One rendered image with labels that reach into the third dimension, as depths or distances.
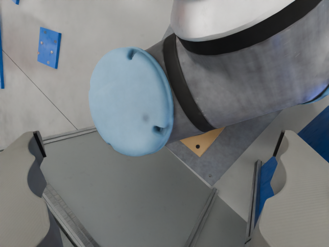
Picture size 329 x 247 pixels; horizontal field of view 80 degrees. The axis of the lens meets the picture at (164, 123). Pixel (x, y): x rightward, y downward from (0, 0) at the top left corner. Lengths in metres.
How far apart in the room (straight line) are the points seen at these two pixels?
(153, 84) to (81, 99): 2.03
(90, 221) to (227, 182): 1.02
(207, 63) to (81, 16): 2.09
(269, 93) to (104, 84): 0.16
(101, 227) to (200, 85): 0.83
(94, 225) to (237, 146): 0.68
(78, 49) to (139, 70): 2.04
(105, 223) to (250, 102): 0.85
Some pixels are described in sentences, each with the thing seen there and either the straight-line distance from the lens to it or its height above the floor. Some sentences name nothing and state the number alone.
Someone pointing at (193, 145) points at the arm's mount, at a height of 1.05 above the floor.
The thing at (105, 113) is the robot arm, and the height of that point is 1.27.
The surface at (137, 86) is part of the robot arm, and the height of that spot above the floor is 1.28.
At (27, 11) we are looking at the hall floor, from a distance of 2.91.
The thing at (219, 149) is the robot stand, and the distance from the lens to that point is 0.46.
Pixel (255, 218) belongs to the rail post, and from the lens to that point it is 0.88.
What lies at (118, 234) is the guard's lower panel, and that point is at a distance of 0.96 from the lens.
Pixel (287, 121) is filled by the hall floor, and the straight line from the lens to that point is 1.46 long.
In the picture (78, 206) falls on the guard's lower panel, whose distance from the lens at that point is 0.96.
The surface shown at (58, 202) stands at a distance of 0.95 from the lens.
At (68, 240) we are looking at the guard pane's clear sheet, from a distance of 0.90.
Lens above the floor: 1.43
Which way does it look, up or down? 62 degrees down
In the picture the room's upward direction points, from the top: 109 degrees counter-clockwise
